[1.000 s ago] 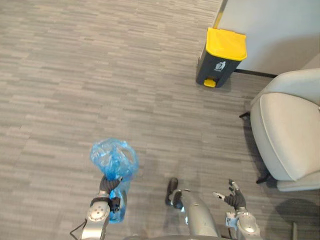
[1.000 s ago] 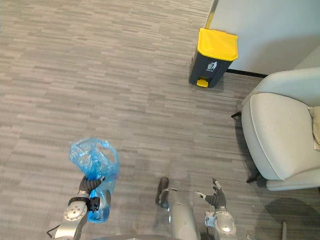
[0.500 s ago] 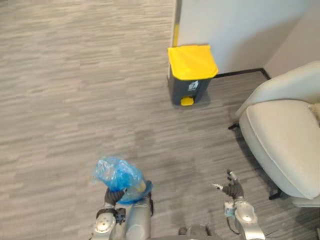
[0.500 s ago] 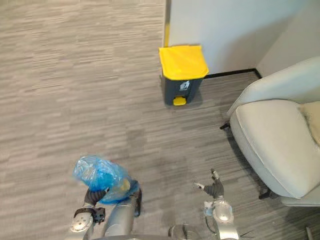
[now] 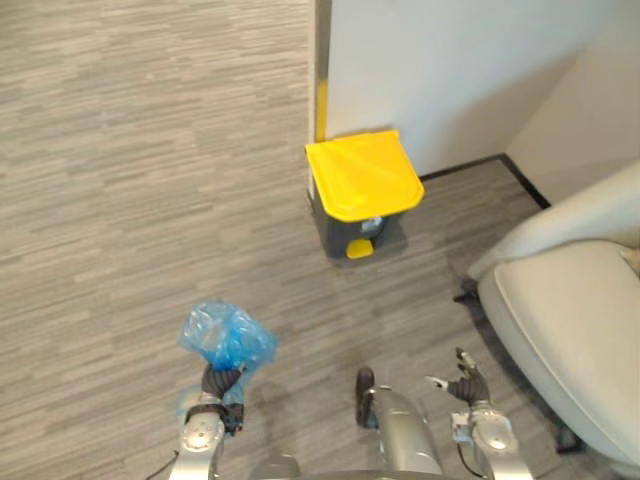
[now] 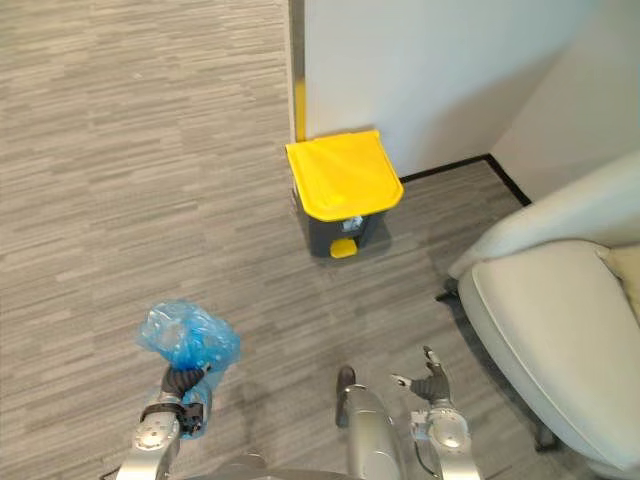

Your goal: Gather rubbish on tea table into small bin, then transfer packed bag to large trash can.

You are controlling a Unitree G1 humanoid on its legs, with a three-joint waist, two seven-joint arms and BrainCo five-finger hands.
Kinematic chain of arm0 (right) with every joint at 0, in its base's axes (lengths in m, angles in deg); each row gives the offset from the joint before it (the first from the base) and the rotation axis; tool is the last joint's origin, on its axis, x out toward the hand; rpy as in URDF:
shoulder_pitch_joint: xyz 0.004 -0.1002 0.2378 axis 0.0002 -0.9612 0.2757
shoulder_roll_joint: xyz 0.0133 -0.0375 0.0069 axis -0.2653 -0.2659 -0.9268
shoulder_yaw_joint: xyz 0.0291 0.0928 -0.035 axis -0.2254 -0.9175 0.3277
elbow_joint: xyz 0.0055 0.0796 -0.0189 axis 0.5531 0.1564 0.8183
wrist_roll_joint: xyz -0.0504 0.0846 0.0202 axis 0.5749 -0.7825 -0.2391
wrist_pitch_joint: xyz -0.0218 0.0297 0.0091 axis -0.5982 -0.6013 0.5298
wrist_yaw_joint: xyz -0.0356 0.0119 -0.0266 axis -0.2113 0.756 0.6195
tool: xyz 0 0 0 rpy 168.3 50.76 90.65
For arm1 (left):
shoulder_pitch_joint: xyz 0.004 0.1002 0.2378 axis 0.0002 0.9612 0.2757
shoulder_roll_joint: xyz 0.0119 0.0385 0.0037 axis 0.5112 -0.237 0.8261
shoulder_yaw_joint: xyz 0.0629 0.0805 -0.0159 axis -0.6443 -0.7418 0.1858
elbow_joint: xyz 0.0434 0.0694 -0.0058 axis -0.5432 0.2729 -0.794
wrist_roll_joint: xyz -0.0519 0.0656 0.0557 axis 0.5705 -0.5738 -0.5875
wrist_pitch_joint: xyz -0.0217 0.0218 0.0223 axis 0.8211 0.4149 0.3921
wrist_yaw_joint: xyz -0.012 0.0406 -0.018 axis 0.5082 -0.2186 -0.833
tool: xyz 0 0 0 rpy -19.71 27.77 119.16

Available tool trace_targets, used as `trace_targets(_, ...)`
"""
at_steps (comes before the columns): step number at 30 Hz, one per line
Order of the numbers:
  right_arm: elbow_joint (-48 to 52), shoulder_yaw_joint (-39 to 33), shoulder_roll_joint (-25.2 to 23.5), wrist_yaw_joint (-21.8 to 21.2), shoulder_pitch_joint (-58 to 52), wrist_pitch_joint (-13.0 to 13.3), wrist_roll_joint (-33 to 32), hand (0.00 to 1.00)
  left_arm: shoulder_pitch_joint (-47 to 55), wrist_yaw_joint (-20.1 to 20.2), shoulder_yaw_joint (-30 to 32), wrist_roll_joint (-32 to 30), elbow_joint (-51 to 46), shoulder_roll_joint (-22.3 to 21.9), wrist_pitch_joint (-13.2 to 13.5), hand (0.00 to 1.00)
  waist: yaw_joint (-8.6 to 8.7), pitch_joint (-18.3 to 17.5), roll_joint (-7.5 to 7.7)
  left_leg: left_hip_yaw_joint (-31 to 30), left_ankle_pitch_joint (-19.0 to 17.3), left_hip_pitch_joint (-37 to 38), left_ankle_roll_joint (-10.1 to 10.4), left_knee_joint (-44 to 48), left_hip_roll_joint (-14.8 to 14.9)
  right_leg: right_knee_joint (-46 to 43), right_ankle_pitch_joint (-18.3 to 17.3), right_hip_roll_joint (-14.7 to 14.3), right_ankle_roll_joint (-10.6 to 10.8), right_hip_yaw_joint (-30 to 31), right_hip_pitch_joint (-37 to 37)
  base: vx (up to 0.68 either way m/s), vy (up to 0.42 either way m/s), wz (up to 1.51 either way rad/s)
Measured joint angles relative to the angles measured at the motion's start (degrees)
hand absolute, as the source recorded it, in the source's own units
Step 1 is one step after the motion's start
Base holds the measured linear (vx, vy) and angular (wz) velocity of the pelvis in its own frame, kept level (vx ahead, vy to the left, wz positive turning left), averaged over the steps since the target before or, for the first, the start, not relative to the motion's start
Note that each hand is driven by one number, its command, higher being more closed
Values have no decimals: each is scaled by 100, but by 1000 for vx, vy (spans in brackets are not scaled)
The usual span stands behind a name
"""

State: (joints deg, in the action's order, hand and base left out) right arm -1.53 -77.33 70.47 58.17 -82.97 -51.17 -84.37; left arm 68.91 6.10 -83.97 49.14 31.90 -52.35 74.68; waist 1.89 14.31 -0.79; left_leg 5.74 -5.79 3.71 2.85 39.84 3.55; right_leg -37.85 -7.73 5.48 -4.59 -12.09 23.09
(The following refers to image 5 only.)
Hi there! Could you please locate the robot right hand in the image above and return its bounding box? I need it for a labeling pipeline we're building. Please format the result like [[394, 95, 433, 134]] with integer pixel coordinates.
[[425, 347, 492, 404]]

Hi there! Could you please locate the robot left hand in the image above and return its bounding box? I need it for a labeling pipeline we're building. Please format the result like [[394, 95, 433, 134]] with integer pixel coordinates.
[[200, 363, 248, 401]]

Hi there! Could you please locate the blue plastic rubbish bag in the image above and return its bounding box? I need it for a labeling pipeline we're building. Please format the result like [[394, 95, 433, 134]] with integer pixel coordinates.
[[174, 298, 280, 440]]

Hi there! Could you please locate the grey bin with yellow lid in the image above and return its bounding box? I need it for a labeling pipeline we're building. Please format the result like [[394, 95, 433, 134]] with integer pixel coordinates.
[[304, 129, 426, 260]]

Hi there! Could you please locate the dark robot foot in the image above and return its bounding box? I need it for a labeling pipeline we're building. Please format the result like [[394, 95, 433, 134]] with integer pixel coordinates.
[[354, 366, 377, 427]]

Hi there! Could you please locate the cream leather sofa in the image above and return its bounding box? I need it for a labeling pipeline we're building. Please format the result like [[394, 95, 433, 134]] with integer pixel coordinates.
[[467, 158, 640, 479]]

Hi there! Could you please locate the metal wall corner guard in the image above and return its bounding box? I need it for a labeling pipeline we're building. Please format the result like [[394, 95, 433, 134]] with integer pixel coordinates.
[[313, 0, 333, 142]]

